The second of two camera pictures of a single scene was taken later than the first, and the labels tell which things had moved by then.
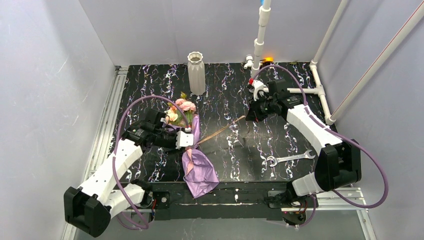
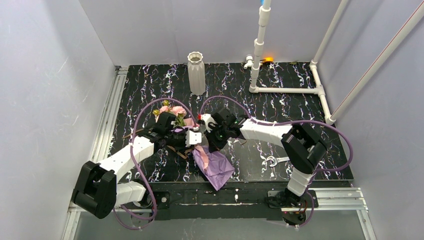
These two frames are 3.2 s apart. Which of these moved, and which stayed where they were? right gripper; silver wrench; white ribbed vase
Moved: right gripper
Stayed: silver wrench; white ribbed vase
